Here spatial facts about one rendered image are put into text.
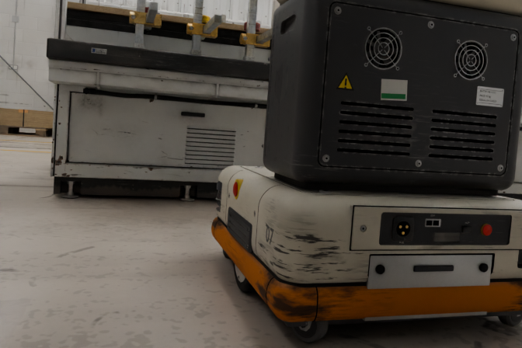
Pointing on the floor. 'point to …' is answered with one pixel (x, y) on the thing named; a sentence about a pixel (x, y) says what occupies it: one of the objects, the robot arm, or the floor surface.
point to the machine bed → (158, 124)
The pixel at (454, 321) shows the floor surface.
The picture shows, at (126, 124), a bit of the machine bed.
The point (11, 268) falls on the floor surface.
